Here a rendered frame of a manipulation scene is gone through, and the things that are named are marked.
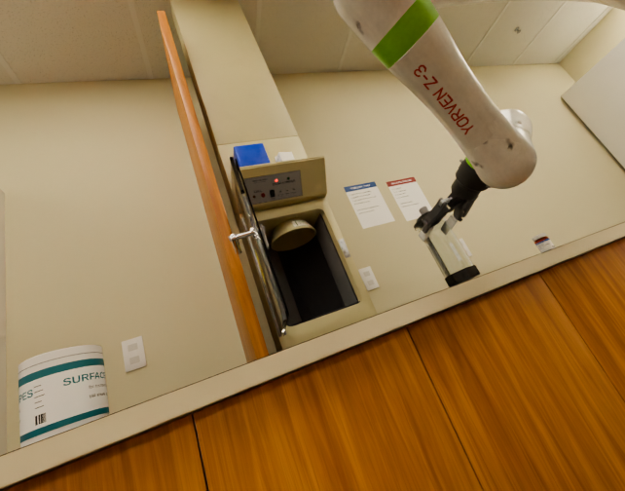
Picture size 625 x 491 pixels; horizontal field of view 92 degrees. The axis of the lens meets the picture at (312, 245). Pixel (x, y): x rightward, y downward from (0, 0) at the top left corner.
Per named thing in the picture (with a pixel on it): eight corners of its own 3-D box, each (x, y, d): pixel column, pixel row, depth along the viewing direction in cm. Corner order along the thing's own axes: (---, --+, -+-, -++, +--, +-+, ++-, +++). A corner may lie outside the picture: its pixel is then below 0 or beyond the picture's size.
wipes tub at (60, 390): (45, 446, 59) (42, 369, 64) (120, 418, 64) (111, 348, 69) (0, 459, 48) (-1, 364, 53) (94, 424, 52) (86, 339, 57)
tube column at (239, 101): (220, 186, 131) (177, 47, 162) (288, 174, 142) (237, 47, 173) (216, 144, 109) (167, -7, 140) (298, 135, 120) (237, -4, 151)
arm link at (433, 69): (442, 9, 55) (394, 57, 63) (435, 22, 47) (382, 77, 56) (545, 152, 64) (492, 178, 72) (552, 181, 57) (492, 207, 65)
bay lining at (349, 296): (275, 339, 108) (248, 252, 120) (339, 317, 117) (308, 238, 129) (285, 326, 87) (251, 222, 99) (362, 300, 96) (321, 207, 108)
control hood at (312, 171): (238, 214, 99) (230, 189, 102) (326, 197, 110) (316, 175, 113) (238, 194, 89) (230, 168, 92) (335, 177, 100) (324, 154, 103)
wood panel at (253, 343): (250, 374, 116) (177, 111, 162) (257, 371, 117) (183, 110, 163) (258, 364, 73) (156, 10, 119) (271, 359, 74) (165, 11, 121)
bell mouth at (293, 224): (269, 255, 116) (264, 243, 117) (311, 245, 122) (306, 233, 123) (274, 234, 100) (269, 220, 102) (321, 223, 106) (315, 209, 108)
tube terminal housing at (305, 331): (274, 363, 105) (219, 186, 131) (353, 332, 116) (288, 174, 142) (283, 357, 83) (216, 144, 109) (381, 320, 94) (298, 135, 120)
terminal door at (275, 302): (283, 336, 84) (244, 215, 97) (286, 318, 56) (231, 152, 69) (280, 337, 84) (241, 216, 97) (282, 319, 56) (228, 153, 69)
